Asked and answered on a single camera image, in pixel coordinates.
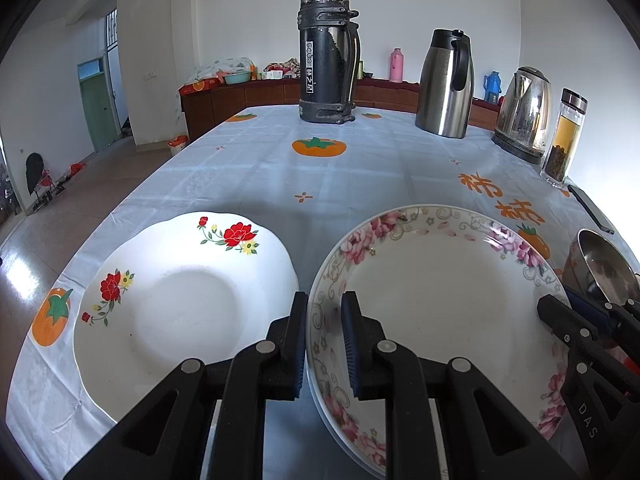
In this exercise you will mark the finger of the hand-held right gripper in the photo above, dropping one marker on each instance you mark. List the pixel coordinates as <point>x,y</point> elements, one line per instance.
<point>562,317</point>
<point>585,305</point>

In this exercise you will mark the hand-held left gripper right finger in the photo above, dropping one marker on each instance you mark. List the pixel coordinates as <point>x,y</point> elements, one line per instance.
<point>350,350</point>

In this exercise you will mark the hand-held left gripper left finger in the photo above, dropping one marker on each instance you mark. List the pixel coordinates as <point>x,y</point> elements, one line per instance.
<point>287,340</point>

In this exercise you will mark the metal bowl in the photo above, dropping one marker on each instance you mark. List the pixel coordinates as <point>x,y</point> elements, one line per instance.
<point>600,265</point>

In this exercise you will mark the pink floral rimmed plate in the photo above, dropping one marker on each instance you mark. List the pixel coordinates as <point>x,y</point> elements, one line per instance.
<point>450,300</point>

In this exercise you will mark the white plate with red flowers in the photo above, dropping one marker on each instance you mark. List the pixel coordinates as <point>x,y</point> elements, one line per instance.
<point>175,300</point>

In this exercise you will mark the black smartphone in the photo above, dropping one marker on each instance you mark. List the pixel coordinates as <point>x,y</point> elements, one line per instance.
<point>590,207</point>

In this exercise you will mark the glass tea bottle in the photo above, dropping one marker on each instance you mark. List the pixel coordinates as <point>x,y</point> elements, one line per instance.
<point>562,145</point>

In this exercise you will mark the persimmon print tablecloth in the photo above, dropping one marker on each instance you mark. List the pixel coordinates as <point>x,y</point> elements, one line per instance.
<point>350,185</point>

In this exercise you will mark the steel electric kettle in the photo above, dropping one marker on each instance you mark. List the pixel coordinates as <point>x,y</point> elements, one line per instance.
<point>525,110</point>

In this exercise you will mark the white and orange bucket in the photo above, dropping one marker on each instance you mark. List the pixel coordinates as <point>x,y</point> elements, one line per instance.
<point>177,146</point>

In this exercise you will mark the blue thermos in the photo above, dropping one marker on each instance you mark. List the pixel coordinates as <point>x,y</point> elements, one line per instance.
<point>492,87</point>

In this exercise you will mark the brown wooden cabinet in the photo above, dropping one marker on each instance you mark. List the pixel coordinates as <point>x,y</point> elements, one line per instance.
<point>225,100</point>

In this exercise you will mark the small white box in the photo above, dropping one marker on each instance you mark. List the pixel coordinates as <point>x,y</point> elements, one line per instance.
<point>271,75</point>

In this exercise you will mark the green basin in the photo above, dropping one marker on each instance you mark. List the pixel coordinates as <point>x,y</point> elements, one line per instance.
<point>237,78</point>

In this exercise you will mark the orange printed box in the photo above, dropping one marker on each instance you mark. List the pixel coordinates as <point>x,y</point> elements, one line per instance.
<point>197,86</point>

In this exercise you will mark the red bag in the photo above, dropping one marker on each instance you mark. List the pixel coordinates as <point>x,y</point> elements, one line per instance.
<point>77,167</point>

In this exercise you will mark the black vacuum flask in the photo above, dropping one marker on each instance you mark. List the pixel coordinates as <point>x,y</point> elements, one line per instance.
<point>322,60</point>

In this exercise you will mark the floral cloth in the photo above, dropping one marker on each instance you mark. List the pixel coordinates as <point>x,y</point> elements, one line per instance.
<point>220,66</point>

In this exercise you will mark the pink thermos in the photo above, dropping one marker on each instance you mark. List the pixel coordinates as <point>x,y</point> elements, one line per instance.
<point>396,67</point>

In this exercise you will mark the green door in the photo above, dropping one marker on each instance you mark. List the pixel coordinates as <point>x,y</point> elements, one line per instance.
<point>97,110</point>

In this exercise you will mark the barred window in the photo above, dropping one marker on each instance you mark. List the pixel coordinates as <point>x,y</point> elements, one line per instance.
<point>112,30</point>

